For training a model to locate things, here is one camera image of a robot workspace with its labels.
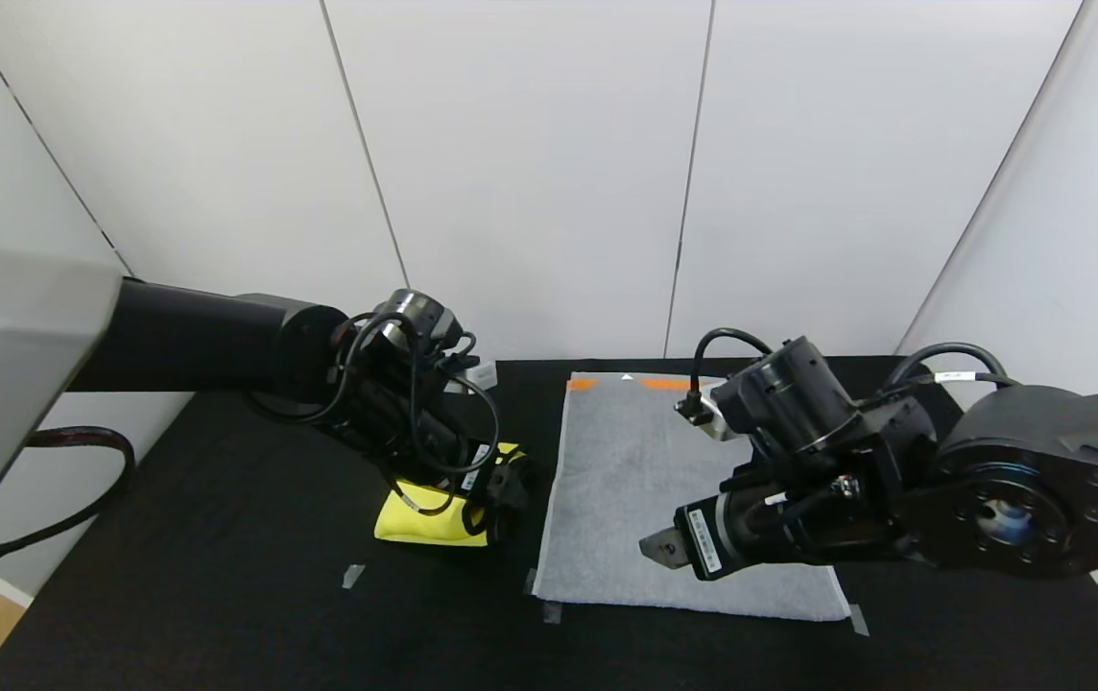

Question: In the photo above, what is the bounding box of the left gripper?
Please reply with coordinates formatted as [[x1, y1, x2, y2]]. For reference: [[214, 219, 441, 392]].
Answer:
[[413, 440, 532, 545]]

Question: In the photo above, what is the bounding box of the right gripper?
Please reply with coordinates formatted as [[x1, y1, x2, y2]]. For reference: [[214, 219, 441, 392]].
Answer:
[[638, 487, 800, 582]]

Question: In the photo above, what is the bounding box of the grey towel with orange marks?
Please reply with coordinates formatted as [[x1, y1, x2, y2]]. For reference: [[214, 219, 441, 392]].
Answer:
[[532, 372, 852, 623]]

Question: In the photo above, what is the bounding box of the yellow towel with black trim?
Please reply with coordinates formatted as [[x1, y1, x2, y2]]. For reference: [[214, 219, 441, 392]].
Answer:
[[374, 441, 526, 548]]

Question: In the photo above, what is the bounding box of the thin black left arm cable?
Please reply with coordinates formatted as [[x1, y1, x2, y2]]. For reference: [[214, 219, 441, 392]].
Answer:
[[247, 312, 504, 519]]

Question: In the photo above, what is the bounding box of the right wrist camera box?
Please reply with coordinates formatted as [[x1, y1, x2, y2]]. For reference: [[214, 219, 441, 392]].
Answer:
[[674, 379, 752, 444]]

